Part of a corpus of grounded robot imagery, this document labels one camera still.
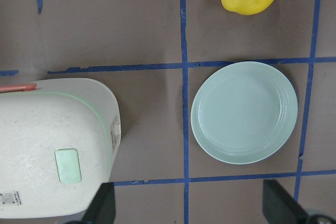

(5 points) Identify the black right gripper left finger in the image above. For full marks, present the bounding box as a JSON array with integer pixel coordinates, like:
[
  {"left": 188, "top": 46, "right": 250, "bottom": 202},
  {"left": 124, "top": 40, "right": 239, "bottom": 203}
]
[{"left": 81, "top": 182, "right": 116, "bottom": 224}]

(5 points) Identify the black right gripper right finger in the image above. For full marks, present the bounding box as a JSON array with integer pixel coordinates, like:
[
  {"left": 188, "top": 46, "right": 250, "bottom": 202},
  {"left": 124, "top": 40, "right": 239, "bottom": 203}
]
[{"left": 262, "top": 179, "right": 309, "bottom": 224}]

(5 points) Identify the white rice cooker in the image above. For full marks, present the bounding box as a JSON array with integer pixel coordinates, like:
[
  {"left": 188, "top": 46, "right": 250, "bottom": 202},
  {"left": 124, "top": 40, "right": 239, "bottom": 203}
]
[{"left": 1, "top": 78, "right": 121, "bottom": 219}]

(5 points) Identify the green plate right side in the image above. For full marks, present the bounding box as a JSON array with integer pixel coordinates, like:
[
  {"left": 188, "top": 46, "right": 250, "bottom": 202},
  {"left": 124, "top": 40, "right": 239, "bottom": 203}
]
[{"left": 191, "top": 61, "right": 298, "bottom": 165}]

